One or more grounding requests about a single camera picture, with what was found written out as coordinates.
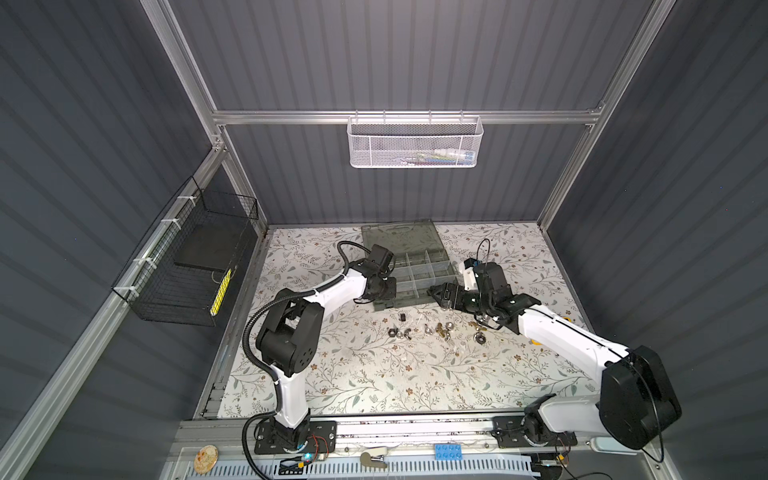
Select black corrugated cable conduit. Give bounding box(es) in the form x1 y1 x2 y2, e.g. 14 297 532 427
241 239 373 480

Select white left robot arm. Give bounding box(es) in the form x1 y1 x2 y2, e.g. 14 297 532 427
241 269 397 434

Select black foam pad in basket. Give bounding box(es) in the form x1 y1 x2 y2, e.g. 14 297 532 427
173 225 248 273

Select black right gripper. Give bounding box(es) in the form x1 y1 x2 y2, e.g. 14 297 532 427
431 282 492 316

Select white wire mesh basket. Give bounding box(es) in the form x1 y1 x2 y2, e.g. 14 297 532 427
346 116 484 169

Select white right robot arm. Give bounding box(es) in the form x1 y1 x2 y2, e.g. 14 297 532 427
428 283 682 450

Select black wire wall basket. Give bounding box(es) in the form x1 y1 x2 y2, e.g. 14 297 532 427
112 179 260 327

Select transparent green compartment organizer box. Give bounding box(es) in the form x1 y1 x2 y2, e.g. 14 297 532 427
362 220 458 311

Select blue lego brick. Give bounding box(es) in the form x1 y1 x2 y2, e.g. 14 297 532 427
434 443 463 462

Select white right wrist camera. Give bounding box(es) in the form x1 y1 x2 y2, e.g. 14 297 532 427
462 258 488 291

